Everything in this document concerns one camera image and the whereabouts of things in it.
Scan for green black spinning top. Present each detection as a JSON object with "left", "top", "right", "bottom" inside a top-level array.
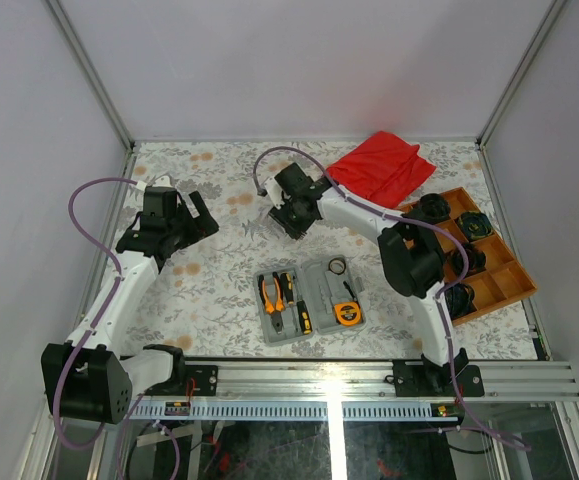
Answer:
[{"left": 456, "top": 211, "right": 493, "bottom": 242}]

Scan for red folded cloth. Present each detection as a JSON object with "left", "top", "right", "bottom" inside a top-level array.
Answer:
[{"left": 327, "top": 131, "right": 436, "bottom": 209}]

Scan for wooden compartment tray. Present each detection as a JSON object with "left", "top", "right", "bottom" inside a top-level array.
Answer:
[{"left": 398, "top": 186, "right": 538, "bottom": 326}]

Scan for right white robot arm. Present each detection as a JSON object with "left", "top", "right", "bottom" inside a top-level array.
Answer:
[{"left": 259, "top": 163, "right": 468, "bottom": 395}]

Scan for orange handled pliers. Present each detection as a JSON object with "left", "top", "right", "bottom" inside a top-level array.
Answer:
[{"left": 257, "top": 272, "right": 285, "bottom": 333}]

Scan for black spinning top upper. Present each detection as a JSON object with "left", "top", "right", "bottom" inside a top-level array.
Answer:
[{"left": 416, "top": 193, "right": 451, "bottom": 224}]

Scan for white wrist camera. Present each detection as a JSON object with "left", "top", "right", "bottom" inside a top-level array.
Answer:
[
  {"left": 134, "top": 174, "right": 173, "bottom": 191},
  {"left": 258, "top": 177, "right": 284, "bottom": 209}
]

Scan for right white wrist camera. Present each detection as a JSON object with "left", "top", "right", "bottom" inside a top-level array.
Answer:
[{"left": 258, "top": 177, "right": 284, "bottom": 209}]

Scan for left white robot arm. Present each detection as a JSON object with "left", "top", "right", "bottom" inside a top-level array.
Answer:
[{"left": 41, "top": 185, "right": 219, "bottom": 424}]

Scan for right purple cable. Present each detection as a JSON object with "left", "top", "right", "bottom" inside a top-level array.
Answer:
[{"left": 252, "top": 146, "right": 533, "bottom": 452}]

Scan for grey plastic tool case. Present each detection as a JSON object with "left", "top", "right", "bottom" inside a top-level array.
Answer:
[{"left": 253, "top": 255, "right": 367, "bottom": 346}]

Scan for orange tape measure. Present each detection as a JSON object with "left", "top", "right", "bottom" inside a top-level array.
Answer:
[{"left": 334, "top": 302, "right": 362, "bottom": 327}]

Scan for black orange spinning top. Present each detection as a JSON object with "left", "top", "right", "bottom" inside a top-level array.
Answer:
[{"left": 449, "top": 243, "right": 487, "bottom": 276}]

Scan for black tape roll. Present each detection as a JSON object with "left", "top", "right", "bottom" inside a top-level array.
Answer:
[{"left": 328, "top": 257, "right": 347, "bottom": 275}]

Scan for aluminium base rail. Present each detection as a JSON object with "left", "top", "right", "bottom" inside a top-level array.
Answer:
[{"left": 133, "top": 359, "right": 579, "bottom": 421}]

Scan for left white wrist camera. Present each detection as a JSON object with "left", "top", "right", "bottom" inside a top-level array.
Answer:
[{"left": 134, "top": 174, "right": 173, "bottom": 191}]

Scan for black yellow screwdriver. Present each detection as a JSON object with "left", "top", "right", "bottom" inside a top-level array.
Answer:
[
  {"left": 279, "top": 272, "right": 295, "bottom": 305},
  {"left": 293, "top": 281, "right": 312, "bottom": 335}
]

